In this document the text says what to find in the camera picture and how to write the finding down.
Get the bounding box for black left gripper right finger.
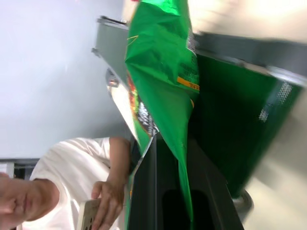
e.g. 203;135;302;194
189;153;244;230

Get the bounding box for beige smartphone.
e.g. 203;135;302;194
77;198;102;230

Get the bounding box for green conveyor belt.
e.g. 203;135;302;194
191;54;303;199

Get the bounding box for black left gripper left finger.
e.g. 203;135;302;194
126;136;191;230

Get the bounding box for person's bare hand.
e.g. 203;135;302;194
91;180;128;230

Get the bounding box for person in white shirt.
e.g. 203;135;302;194
0;137;120;230

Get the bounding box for green snack chip bag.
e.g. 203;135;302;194
124;0;201;222

